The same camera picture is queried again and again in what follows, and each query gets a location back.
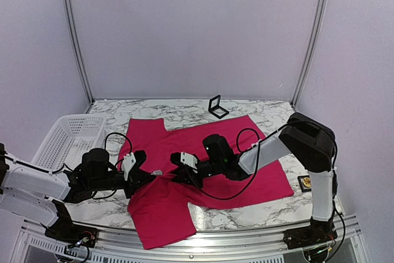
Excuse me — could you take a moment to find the black brooch box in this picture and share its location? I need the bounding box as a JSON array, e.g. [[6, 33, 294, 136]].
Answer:
[[208, 94, 229, 119], [297, 175, 312, 192]]

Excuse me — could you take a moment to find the aluminium corner post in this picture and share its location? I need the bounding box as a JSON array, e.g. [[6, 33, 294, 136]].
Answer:
[[63, 0, 95, 106], [291, 0, 327, 109]]

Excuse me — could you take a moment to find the aluminium left corner post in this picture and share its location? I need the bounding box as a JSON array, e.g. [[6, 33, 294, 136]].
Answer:
[[63, 0, 95, 106]]

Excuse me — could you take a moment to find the white plastic basket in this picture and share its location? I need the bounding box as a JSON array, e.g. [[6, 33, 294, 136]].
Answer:
[[31, 114, 106, 172]]

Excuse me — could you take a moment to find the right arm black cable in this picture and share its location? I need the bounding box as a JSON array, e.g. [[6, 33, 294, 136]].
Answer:
[[187, 127, 265, 201]]

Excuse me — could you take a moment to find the aluminium right corner post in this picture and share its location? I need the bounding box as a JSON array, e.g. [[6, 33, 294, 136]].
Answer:
[[291, 0, 327, 109]]

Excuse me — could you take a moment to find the magenta t-shirt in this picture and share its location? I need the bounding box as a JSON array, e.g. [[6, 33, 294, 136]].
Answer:
[[118, 115, 295, 250]]

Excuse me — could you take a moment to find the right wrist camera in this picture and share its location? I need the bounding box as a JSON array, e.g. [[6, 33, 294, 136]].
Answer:
[[171, 152, 199, 170]]

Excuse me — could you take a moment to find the gold brooch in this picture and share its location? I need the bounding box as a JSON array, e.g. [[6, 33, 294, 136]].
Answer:
[[302, 177, 312, 188]]

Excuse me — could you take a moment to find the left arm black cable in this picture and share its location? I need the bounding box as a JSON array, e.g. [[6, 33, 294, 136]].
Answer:
[[103, 132, 134, 165]]

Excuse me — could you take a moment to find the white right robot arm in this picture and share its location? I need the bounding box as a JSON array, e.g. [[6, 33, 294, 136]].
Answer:
[[170, 112, 337, 249]]

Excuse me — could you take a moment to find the silver round brooch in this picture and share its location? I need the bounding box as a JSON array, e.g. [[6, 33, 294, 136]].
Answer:
[[151, 170, 163, 176]]

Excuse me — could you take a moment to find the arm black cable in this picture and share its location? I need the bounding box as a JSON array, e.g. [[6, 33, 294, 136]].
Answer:
[[103, 132, 134, 165], [187, 127, 265, 201]]

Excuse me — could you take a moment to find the aluminium front frame rail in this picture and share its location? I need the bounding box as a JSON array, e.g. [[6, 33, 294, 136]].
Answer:
[[9, 215, 371, 262]]

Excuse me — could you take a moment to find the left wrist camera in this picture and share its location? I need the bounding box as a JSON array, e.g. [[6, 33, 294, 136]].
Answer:
[[121, 150, 147, 181]]

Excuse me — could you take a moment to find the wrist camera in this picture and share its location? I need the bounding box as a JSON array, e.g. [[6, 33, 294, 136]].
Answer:
[[171, 152, 199, 170], [121, 150, 147, 181]]

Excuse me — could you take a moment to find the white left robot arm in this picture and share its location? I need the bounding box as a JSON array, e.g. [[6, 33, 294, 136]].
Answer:
[[1, 148, 155, 244]]

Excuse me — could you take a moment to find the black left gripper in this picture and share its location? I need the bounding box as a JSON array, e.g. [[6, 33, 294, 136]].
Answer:
[[90, 170, 155, 199]]

